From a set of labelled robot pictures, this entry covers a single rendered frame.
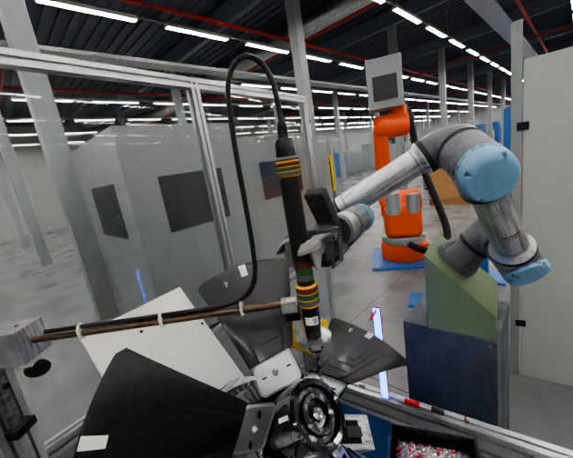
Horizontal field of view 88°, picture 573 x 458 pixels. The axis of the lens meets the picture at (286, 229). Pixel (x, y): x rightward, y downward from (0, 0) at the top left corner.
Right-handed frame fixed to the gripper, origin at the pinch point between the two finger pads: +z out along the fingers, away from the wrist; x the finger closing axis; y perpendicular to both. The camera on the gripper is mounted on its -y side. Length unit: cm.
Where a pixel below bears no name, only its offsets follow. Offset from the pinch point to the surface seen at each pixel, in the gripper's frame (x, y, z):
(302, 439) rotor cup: -5.5, 28.3, 12.1
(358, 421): -3, 49, -13
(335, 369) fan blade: -0.7, 31.9, -8.6
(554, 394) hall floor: -57, 150, -171
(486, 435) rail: -28, 65, -37
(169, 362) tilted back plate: 32.9, 26.6, 10.9
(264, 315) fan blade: 10.9, 16.6, -1.2
